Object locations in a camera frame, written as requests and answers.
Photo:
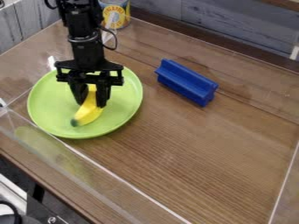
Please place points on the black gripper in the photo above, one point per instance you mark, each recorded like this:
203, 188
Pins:
89, 68

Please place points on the yellow toy banana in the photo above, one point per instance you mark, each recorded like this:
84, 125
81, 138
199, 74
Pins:
88, 110

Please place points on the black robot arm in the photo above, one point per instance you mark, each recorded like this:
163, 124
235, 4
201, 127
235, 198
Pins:
81, 17

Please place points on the green round plate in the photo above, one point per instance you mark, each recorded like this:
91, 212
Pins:
52, 107

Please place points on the blue plastic block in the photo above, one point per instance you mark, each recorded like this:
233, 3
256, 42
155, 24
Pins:
188, 83

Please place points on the yellow labelled tin can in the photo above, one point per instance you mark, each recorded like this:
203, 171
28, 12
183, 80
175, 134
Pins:
116, 13

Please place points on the clear acrylic front wall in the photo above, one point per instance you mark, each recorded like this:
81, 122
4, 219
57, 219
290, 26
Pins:
92, 190

